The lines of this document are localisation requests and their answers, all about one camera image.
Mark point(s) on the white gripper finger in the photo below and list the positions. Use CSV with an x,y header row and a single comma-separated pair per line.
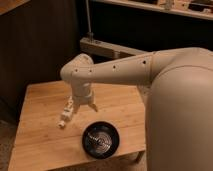
x,y
93,106
75,108

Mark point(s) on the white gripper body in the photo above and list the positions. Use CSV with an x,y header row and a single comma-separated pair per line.
x,y
82,94

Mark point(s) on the small white plastic bottle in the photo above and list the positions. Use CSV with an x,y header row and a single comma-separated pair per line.
x,y
66,114

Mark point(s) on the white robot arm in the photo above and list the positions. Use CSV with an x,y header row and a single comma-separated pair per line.
x,y
179,105

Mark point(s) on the black ceramic bowl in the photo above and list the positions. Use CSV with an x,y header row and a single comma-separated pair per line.
x,y
100,140

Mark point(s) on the grey metal beam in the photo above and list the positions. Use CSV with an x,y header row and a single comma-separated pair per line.
x,y
108,50

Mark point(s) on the wooden table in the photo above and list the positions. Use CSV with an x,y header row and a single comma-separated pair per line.
x,y
40,145

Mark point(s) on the vertical metal rod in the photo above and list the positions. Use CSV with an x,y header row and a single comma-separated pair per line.
x,y
90,33

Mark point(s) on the wooden shelf with items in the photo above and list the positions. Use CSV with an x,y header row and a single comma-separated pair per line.
x,y
187,8

